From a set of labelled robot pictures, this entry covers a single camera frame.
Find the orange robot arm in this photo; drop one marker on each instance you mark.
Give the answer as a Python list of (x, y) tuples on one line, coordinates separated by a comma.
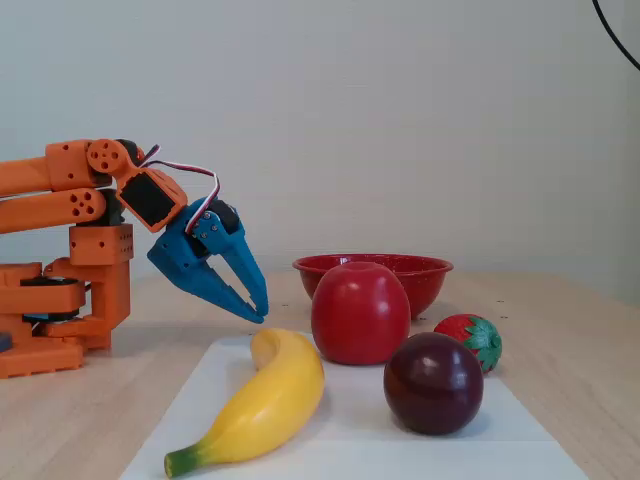
[(30, 172)]

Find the dark purple toy plum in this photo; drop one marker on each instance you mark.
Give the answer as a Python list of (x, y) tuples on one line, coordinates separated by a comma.
[(432, 385)]

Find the red speckled bowl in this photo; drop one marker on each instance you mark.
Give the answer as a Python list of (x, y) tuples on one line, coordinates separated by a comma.
[(425, 280)]

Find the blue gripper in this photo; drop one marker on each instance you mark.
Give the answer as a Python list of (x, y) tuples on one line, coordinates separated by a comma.
[(181, 251)]

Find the red toy strawberry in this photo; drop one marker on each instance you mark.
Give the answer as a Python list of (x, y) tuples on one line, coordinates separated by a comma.
[(452, 326)]

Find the white paper sheet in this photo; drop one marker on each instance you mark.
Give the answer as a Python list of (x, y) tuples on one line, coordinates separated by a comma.
[(350, 435)]

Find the orange robot base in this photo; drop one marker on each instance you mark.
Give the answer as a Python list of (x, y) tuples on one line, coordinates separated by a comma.
[(35, 355)]

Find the dark blue table clamp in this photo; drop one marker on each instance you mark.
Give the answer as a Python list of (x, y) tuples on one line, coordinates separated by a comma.
[(4, 342)]

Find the yellow toy banana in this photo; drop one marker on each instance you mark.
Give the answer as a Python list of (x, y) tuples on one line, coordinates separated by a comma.
[(270, 400)]

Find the red toy apple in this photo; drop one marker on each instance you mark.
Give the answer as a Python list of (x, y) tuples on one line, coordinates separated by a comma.
[(360, 315)]

